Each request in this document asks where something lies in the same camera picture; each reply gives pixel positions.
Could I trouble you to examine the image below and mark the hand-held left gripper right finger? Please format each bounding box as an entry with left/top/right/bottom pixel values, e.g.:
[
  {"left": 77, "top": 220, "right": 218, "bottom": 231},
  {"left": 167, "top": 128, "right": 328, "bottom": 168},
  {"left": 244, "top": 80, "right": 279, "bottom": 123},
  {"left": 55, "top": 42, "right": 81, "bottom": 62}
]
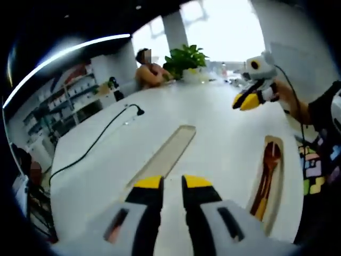
[{"left": 182, "top": 174, "right": 278, "bottom": 256}]

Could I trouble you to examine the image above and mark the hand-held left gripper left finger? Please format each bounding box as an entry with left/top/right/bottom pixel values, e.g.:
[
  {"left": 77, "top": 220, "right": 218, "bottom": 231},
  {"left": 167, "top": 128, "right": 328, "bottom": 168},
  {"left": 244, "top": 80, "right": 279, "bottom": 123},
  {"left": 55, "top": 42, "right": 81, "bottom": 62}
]
[{"left": 79, "top": 175, "right": 165, "bottom": 256}]

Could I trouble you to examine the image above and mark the brown wooden spoon utensil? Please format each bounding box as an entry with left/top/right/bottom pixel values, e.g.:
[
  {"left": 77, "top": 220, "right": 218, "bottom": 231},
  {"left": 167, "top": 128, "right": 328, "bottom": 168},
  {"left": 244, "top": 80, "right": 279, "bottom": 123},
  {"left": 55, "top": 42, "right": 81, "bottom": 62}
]
[{"left": 250, "top": 141, "right": 282, "bottom": 214}]

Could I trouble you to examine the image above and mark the brown wooden chopstick utensil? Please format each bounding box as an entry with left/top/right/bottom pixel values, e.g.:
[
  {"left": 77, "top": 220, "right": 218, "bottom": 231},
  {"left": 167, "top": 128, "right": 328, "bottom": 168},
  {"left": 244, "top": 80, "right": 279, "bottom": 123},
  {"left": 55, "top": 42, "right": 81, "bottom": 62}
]
[
  {"left": 255, "top": 170, "right": 275, "bottom": 218},
  {"left": 257, "top": 173, "right": 274, "bottom": 222}
]

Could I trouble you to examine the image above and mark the beige cutlery case lid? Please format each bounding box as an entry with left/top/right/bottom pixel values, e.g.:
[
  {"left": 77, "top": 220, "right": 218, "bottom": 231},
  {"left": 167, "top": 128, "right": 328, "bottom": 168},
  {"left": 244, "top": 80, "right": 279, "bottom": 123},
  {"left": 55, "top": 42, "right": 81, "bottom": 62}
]
[{"left": 126, "top": 124, "right": 197, "bottom": 188}]

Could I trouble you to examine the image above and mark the beige cutlery case base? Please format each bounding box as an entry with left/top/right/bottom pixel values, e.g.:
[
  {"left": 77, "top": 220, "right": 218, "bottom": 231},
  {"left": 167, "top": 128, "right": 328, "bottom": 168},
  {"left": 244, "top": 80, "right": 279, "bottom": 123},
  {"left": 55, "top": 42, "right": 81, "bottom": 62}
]
[{"left": 245, "top": 135, "right": 285, "bottom": 237}]

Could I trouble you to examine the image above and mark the person's right hand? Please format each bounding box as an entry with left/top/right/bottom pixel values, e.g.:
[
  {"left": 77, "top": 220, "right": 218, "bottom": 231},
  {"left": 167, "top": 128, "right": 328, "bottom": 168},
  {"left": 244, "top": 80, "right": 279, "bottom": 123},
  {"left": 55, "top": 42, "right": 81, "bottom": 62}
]
[{"left": 273, "top": 81, "right": 298, "bottom": 114}]

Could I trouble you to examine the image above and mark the white board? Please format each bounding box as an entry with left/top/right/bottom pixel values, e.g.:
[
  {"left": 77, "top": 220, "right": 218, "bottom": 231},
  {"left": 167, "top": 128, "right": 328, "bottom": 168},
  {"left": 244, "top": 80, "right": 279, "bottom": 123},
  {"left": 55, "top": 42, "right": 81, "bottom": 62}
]
[{"left": 270, "top": 41, "right": 315, "bottom": 89}]

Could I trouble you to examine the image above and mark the large bright window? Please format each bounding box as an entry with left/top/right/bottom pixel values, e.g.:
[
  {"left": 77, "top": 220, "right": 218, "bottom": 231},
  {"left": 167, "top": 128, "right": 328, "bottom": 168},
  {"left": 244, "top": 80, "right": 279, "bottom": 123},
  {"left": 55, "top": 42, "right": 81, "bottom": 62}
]
[{"left": 132, "top": 0, "right": 265, "bottom": 63}]

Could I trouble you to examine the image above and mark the green potted plant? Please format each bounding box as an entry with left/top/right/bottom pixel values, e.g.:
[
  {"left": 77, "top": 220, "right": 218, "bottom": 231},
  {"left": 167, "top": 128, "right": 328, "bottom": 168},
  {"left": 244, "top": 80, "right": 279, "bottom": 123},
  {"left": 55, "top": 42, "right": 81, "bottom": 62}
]
[{"left": 163, "top": 44, "right": 210, "bottom": 81}]

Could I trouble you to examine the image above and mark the white worn device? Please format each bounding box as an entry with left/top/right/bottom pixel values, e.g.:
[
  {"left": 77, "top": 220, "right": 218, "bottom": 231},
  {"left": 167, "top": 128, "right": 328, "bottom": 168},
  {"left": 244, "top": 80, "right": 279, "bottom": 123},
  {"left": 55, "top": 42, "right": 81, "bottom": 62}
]
[{"left": 330, "top": 89, "right": 341, "bottom": 126}]

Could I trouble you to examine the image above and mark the operator in patterned shirt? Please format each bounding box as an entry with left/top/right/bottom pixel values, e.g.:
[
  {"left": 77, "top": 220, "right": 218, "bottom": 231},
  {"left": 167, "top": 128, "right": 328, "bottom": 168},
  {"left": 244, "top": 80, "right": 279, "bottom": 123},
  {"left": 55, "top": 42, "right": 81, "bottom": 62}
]
[{"left": 293, "top": 79, "right": 341, "bottom": 246}]

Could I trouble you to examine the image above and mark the storage shelf with white boxes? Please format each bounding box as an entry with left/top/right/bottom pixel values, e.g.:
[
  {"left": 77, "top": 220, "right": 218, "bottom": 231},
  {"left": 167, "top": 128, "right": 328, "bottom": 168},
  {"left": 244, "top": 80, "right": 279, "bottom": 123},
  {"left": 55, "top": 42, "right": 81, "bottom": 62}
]
[{"left": 22, "top": 63, "right": 105, "bottom": 140}]

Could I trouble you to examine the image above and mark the long ceiling light strip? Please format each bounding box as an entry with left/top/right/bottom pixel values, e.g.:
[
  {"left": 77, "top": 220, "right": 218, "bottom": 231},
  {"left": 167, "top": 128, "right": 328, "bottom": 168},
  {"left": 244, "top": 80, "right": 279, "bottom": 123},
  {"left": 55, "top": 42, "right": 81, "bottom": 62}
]
[{"left": 2, "top": 33, "right": 132, "bottom": 109}]

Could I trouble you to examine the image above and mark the black power cable with plug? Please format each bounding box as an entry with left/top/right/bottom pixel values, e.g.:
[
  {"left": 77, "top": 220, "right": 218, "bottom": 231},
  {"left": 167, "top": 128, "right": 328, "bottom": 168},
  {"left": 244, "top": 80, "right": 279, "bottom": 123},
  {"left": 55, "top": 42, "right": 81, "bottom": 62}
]
[{"left": 48, "top": 104, "right": 145, "bottom": 185}]

